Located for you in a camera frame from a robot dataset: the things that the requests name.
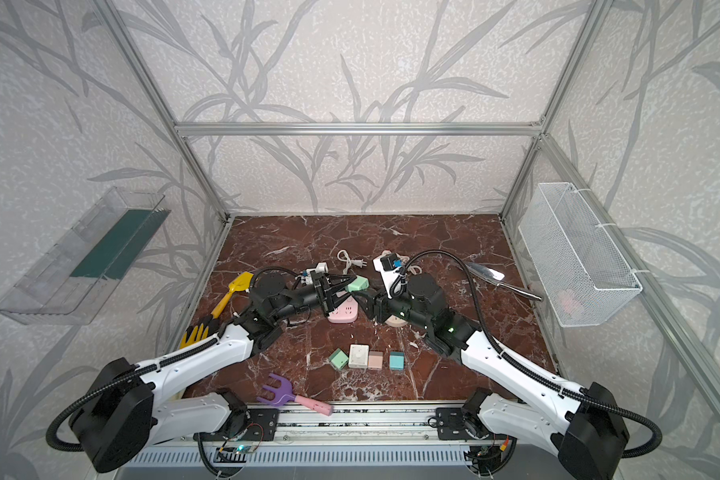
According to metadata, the green USB charger plug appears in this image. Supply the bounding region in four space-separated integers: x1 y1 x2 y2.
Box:
346 276 369 293

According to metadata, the teal USB charger plug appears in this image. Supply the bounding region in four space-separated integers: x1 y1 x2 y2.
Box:
388 352 405 371

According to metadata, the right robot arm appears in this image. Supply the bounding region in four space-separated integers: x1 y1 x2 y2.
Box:
352 253 663 479

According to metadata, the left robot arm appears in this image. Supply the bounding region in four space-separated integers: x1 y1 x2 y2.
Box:
45 267 355 473

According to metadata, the white USB charger plug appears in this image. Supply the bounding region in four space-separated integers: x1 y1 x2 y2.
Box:
348 344 370 369

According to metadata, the pink charger plug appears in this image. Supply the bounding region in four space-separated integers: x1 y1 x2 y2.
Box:
367 351 384 370

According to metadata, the light green charger plug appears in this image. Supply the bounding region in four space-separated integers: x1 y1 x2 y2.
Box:
329 348 349 371

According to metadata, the pink square power strip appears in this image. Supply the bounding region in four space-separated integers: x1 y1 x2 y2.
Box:
326 249 369 325

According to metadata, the yellow toy shovel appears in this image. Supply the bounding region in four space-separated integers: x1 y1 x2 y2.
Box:
211 272 253 319

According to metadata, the purple pink garden fork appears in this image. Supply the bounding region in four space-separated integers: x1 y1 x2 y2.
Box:
257 373 334 416

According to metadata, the yellow black garden rake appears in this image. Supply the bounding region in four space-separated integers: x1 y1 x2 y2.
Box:
179 315 220 349

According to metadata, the silver metal garden trowel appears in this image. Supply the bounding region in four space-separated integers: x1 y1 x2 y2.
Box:
466 262 544 302

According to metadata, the pink object in basket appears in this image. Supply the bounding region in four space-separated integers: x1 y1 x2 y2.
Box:
558 289 583 319

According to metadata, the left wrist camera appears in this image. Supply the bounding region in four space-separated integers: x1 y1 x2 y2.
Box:
296 262 328 286

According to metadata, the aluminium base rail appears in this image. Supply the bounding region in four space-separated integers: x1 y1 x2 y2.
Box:
113 400 613 469

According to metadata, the white wire mesh basket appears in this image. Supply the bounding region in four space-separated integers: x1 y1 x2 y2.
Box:
519 182 643 328

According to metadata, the clear plastic wall bin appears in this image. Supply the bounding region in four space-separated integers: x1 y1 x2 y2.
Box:
0 187 171 326

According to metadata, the aluminium frame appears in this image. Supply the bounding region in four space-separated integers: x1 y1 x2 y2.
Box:
93 1 720 422

